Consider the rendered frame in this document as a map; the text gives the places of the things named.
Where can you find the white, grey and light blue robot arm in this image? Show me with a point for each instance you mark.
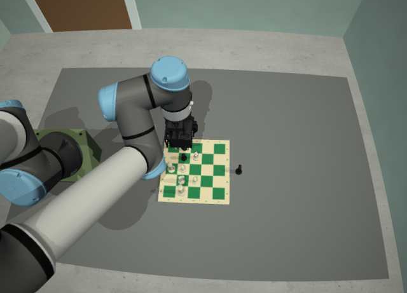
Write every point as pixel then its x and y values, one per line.
pixel 34 167

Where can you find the green and cream chessboard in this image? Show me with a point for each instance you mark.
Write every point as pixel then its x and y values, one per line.
pixel 212 171

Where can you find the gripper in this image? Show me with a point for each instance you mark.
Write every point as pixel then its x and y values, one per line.
pixel 183 137

